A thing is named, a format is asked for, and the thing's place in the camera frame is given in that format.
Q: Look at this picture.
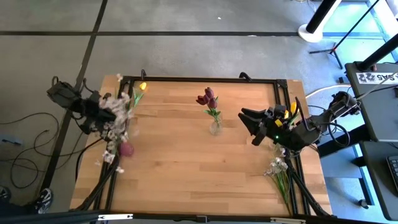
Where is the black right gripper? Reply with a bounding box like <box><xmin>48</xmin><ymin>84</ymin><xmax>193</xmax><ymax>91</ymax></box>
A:
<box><xmin>238</xmin><ymin>105</ymin><xmax>290</xmax><ymax>146</ymax></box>

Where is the white flower sprig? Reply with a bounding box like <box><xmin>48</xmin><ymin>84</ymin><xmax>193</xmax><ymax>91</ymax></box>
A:
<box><xmin>263</xmin><ymin>146</ymin><xmax>294</xmax><ymax>215</ymax></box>
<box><xmin>95</xmin><ymin>136</ymin><xmax>134</xmax><ymax>174</ymax></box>
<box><xmin>99</xmin><ymin>73</ymin><xmax>134</xmax><ymax>144</ymax></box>

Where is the pink artificial tulip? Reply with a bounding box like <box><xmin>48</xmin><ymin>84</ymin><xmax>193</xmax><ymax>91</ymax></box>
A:
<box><xmin>204</xmin><ymin>86</ymin><xmax>219</xmax><ymax>125</ymax></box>

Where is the purple glass vase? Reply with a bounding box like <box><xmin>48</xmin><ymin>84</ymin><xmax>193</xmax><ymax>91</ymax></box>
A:
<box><xmin>118</xmin><ymin>141</ymin><xmax>135</xmax><ymax>158</ymax></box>

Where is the clear glass vase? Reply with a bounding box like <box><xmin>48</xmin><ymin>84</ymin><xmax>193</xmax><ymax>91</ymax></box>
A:
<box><xmin>208</xmin><ymin>119</ymin><xmax>223</xmax><ymax>136</ymax></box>

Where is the black pole with white base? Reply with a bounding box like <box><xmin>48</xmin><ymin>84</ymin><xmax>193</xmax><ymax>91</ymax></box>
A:
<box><xmin>297</xmin><ymin>0</ymin><xmax>343</xmax><ymax>44</ymax></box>

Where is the person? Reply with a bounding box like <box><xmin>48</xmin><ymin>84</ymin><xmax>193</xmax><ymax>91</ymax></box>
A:
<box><xmin>0</xmin><ymin>185</ymin><xmax>54</xmax><ymax>218</ymax></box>

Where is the thin black tripod stand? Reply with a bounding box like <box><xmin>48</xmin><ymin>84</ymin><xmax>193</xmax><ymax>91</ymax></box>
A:
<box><xmin>309</xmin><ymin>0</ymin><xmax>382</xmax><ymax>70</ymax></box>

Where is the black cart with label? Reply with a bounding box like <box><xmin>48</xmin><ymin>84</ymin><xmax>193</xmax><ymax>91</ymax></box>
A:
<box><xmin>345</xmin><ymin>60</ymin><xmax>398</xmax><ymax>142</ymax></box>

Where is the grey desk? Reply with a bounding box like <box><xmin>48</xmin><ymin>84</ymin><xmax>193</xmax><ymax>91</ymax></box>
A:
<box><xmin>360</xmin><ymin>141</ymin><xmax>398</xmax><ymax>222</ymax></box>

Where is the thick black pole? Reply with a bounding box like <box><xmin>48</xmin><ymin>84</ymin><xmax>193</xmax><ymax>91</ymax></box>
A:
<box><xmin>356</xmin><ymin>32</ymin><xmax>398</xmax><ymax>72</ymax></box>

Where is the black keyboard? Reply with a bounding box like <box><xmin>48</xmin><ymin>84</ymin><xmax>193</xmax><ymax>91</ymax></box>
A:
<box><xmin>386</xmin><ymin>154</ymin><xmax>398</xmax><ymax>193</ymax></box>

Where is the black aluminium rig frame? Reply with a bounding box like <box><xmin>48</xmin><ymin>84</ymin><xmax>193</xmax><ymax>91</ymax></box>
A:
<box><xmin>0</xmin><ymin>70</ymin><xmax>398</xmax><ymax>224</ymax></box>

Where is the black floor cable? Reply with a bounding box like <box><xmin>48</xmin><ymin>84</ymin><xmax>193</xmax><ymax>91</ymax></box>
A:
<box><xmin>0</xmin><ymin>111</ymin><xmax>103</xmax><ymax>190</ymax></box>

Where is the white cable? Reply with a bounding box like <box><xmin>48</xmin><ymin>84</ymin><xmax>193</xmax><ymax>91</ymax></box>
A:
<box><xmin>306</xmin><ymin>83</ymin><xmax>343</xmax><ymax>99</ymax></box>

